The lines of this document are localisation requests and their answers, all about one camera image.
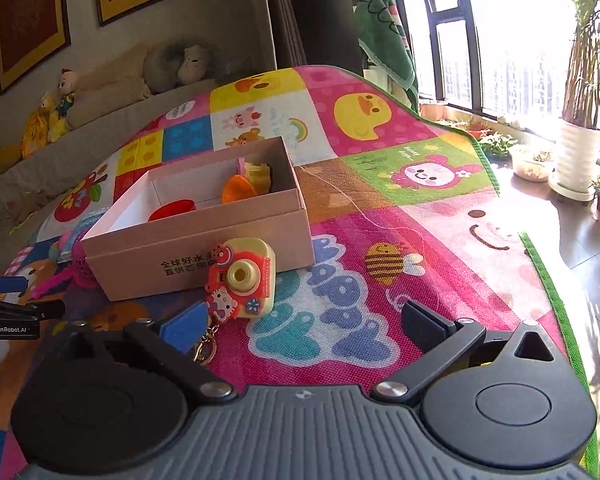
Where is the pink plastic strainer toy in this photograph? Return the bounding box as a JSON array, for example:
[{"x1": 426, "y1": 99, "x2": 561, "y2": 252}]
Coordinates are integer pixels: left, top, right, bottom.
[{"x1": 32, "y1": 228, "x2": 99, "y2": 299}]

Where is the yellow toy camera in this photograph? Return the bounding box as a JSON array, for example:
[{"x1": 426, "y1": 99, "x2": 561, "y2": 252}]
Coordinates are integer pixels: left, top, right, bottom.
[{"x1": 191, "y1": 237, "x2": 278, "y2": 366}]

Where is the red plastic lid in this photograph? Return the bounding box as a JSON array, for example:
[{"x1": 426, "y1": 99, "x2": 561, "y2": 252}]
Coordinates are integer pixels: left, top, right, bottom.
[{"x1": 148, "y1": 198, "x2": 196, "y2": 222}]

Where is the orange pumpkin toy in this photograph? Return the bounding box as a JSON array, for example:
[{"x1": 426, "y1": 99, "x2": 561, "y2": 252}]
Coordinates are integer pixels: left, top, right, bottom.
[{"x1": 221, "y1": 174, "x2": 258, "y2": 204}]

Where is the pink cardboard box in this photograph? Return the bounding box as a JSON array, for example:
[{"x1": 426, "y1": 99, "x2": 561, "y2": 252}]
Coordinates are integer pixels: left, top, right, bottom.
[{"x1": 82, "y1": 136, "x2": 315, "y2": 301}]

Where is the beige sofa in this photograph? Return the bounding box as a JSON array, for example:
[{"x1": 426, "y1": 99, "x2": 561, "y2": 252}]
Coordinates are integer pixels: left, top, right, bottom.
[{"x1": 0, "y1": 79, "x2": 218, "y2": 273}]

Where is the colourful cartoon play mat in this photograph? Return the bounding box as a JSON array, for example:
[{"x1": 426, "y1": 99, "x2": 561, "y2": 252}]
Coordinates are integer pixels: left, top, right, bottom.
[{"x1": 0, "y1": 65, "x2": 598, "y2": 479}]

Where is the white plant pot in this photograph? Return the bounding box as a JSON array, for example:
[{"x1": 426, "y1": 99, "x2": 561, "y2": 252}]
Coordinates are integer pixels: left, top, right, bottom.
[{"x1": 548, "y1": 119, "x2": 600, "y2": 203}]

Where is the cartoon boy doll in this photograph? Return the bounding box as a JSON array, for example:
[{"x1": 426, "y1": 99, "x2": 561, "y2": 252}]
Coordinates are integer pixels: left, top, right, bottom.
[{"x1": 47, "y1": 68, "x2": 79, "y2": 143}]

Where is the beige pillow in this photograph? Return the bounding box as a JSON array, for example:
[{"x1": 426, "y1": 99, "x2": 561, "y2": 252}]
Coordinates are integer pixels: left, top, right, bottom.
[{"x1": 67, "y1": 44, "x2": 151, "y2": 129}]

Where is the grey neck pillow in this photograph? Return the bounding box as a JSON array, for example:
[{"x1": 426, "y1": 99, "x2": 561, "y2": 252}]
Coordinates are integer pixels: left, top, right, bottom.
[{"x1": 144, "y1": 40, "x2": 213, "y2": 94}]

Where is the white bear plush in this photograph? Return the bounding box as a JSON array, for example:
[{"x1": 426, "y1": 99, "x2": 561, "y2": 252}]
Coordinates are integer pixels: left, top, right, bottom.
[{"x1": 176, "y1": 46, "x2": 209, "y2": 86}]

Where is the green dinosaur towel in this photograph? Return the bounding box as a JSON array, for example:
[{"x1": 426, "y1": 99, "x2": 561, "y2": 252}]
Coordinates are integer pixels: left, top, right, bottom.
[{"x1": 353, "y1": 0, "x2": 419, "y2": 112}]

